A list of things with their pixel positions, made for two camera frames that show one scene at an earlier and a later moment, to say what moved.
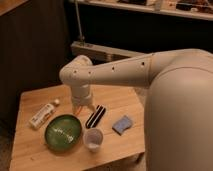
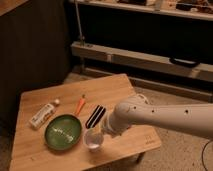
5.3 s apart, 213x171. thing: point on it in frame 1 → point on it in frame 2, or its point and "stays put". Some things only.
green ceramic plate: [63, 132] stays put
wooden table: [49, 135] stays put
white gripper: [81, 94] → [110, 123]
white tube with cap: [43, 113] stays put
